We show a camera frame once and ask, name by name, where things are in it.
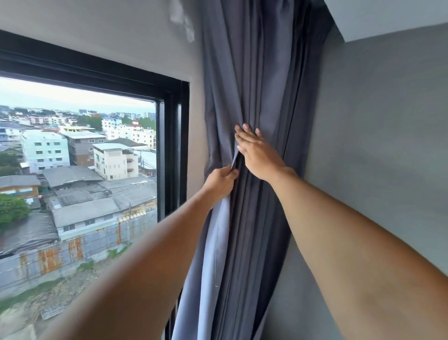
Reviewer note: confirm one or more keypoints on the person's left forearm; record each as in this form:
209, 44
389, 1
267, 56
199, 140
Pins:
140, 276

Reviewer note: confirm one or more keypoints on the black window frame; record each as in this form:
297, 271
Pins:
173, 147

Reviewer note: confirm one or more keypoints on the grey blue curtain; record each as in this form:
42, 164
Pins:
259, 77

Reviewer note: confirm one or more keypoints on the person's right forearm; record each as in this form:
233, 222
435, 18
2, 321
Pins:
353, 252

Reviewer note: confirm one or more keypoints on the person's left thumb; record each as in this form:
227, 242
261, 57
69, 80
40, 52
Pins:
227, 169

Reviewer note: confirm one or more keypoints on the person's right middle finger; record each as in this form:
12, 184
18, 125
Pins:
241, 133

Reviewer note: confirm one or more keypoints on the person's left hand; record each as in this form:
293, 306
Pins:
217, 181

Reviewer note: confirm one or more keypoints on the person's right little finger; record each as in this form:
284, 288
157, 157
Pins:
260, 135

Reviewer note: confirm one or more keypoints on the city buildings outside window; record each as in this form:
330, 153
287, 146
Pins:
77, 182

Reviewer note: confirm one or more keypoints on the person's right hand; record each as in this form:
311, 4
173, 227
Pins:
260, 157

